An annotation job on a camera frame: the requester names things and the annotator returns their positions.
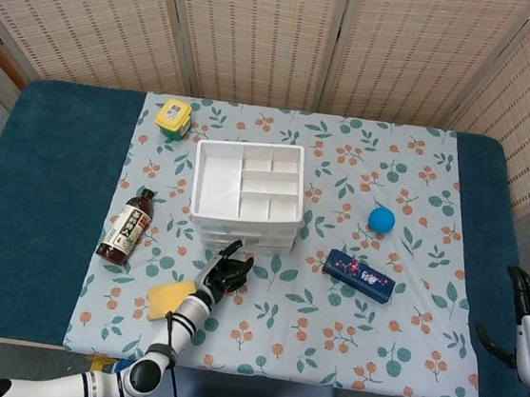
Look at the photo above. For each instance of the floral printed tablecloth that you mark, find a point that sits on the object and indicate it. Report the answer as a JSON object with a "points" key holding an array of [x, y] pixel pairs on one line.
{"points": [[301, 346]]}

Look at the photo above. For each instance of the brown tea bottle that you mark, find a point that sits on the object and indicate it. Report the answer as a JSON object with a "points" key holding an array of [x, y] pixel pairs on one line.
{"points": [[128, 226]]}

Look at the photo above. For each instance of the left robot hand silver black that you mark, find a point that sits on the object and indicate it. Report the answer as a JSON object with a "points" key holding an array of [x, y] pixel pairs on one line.
{"points": [[225, 275]]}

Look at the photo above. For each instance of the clear plastic drawer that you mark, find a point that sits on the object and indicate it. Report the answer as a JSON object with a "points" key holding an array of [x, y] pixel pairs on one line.
{"points": [[270, 238], [243, 225], [268, 250]]}

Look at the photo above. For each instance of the green container yellow lid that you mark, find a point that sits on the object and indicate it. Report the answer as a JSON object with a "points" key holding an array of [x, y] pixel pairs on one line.
{"points": [[174, 116]]}

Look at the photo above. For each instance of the blue ball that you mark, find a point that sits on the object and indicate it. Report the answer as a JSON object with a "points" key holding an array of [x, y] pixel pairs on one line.
{"points": [[381, 220]]}

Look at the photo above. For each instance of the dark blue pencil case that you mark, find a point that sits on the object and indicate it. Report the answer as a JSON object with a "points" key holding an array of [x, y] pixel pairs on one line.
{"points": [[359, 276]]}

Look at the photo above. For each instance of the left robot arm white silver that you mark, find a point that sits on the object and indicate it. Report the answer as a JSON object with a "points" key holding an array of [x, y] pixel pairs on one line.
{"points": [[144, 376]]}

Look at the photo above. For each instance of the teal table cover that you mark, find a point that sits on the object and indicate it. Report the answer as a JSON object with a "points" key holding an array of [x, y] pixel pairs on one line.
{"points": [[46, 183]]}

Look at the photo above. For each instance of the yellow sponge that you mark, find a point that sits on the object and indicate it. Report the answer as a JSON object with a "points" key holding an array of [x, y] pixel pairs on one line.
{"points": [[165, 299]]}

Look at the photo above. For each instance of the white plastic drawer organizer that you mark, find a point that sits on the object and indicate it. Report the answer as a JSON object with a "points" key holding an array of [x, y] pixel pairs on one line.
{"points": [[219, 179]]}

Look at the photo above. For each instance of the woven bamboo folding screen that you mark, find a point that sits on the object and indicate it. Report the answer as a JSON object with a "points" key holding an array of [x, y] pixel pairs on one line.
{"points": [[265, 31]]}

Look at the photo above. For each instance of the yellow table leg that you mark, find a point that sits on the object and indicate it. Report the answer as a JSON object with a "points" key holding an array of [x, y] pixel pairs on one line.
{"points": [[100, 361]]}

